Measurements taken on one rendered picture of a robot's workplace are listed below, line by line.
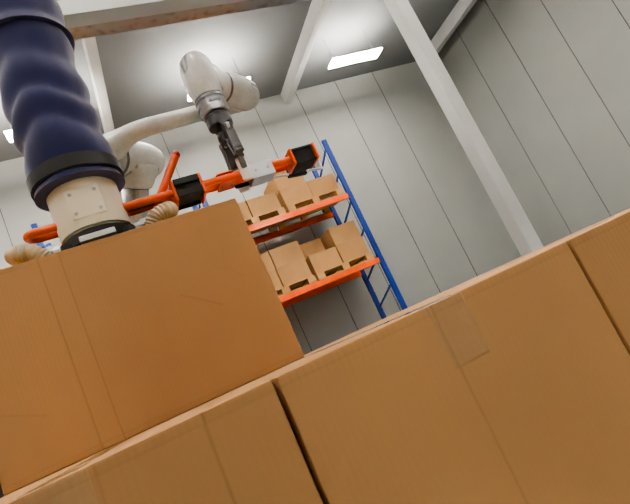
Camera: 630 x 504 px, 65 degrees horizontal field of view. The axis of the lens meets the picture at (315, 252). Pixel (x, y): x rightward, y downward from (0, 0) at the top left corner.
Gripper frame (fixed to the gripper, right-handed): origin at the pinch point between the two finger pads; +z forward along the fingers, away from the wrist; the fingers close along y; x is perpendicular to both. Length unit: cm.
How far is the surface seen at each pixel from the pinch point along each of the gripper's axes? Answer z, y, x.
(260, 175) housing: 2.4, 3.5, 3.7
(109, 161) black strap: -10.6, 8.5, -32.9
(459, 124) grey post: -56, -162, 225
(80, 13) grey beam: -202, -158, -8
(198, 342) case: 41, 22, -30
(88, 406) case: 44, 23, -53
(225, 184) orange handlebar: 1.4, 2.0, -6.2
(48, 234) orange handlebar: 0, 1, -52
